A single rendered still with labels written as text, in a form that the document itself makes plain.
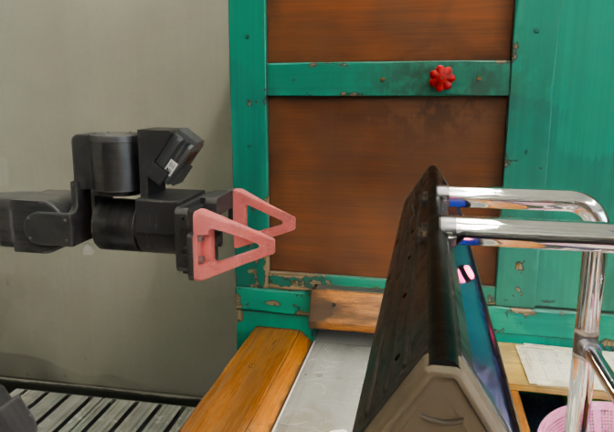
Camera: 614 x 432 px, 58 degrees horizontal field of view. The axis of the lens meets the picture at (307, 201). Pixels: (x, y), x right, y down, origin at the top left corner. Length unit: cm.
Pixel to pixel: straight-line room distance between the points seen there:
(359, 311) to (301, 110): 38
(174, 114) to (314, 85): 97
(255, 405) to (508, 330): 48
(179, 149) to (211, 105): 130
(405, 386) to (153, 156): 40
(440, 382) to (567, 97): 82
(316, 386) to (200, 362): 119
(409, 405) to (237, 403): 65
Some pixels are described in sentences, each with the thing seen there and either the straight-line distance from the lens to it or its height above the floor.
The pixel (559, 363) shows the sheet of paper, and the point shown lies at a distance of 104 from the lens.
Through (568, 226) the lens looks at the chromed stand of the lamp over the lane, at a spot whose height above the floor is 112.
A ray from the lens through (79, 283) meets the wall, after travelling 222.
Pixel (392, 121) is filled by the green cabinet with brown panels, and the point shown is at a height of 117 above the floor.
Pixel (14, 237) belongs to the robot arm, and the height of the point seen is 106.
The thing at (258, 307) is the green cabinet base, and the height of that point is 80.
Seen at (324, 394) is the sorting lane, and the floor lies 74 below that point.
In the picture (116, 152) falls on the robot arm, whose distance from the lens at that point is 60.
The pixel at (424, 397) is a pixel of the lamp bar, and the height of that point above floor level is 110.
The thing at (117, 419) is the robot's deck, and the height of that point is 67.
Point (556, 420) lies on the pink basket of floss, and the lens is 92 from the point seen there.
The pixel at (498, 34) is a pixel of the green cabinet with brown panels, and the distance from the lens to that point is 101.
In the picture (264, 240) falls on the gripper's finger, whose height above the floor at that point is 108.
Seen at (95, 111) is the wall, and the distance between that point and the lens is 205.
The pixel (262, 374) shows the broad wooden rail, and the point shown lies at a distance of 95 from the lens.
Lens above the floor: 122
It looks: 11 degrees down
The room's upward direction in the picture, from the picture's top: straight up
